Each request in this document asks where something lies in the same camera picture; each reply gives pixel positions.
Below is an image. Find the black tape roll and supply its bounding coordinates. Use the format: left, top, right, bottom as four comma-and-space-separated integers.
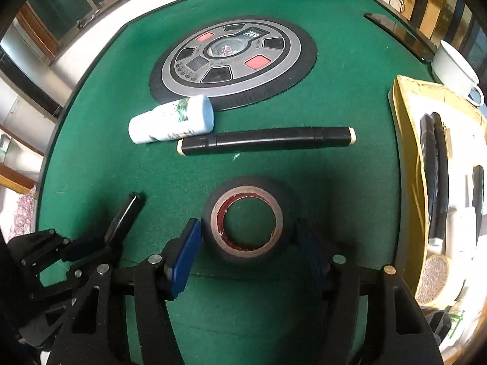
201, 177, 301, 264

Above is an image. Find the pink floral cloth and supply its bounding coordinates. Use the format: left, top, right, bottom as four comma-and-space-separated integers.
8, 184, 39, 236

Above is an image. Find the white plastic bottle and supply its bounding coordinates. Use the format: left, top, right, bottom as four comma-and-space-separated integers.
128, 95, 215, 145

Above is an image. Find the black smartphone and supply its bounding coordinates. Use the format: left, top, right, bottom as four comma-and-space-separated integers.
363, 12, 437, 61

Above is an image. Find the white enamel cup with handle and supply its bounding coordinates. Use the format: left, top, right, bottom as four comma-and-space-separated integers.
432, 40, 485, 106

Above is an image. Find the black marker with tan ends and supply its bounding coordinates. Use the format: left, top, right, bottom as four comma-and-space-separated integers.
177, 126, 357, 157

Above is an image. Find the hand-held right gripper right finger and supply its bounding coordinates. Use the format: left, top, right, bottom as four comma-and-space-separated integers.
295, 222, 444, 365

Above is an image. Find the yellow-edged white tray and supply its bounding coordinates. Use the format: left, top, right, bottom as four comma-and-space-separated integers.
387, 74, 487, 365

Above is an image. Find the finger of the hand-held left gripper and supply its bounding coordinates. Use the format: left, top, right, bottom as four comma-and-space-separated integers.
19, 262, 96, 350
8, 229, 115, 274

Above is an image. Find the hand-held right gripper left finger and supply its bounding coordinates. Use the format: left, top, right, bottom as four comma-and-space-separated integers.
46, 218, 202, 365

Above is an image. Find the round grey table control panel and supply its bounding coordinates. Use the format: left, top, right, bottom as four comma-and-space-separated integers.
149, 17, 318, 112

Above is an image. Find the metal framed window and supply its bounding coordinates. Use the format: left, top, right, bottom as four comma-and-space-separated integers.
15, 0, 126, 57

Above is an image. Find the white bottle with green label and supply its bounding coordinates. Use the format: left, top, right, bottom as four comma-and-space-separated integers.
443, 304, 470, 350

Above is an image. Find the golden door panel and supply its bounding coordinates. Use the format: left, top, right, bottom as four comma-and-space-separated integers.
409, 0, 468, 46

